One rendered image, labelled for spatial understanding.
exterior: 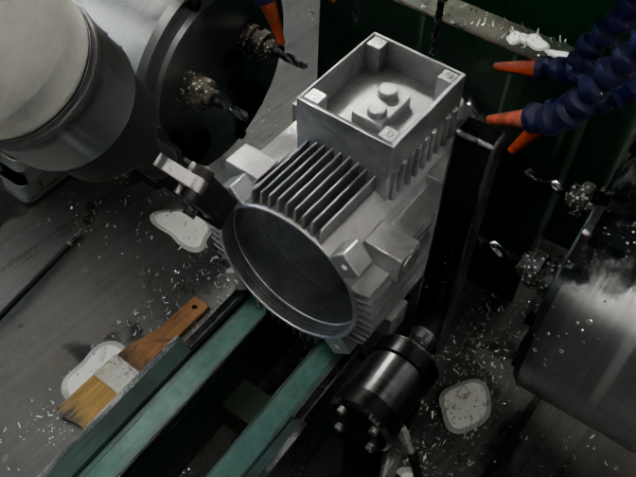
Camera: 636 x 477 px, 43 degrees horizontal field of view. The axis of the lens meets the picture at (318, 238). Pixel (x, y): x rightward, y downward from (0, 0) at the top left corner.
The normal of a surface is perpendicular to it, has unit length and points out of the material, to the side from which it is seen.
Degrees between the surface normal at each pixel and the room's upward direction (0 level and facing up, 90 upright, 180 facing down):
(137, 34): 43
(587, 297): 50
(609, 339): 62
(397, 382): 19
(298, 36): 0
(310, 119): 90
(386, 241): 0
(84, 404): 2
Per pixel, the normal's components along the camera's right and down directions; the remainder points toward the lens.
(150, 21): -0.31, -0.15
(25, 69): 0.77, 0.55
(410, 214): 0.03, -0.63
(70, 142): 0.50, 0.80
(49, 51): 0.91, 0.33
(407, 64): -0.60, 0.61
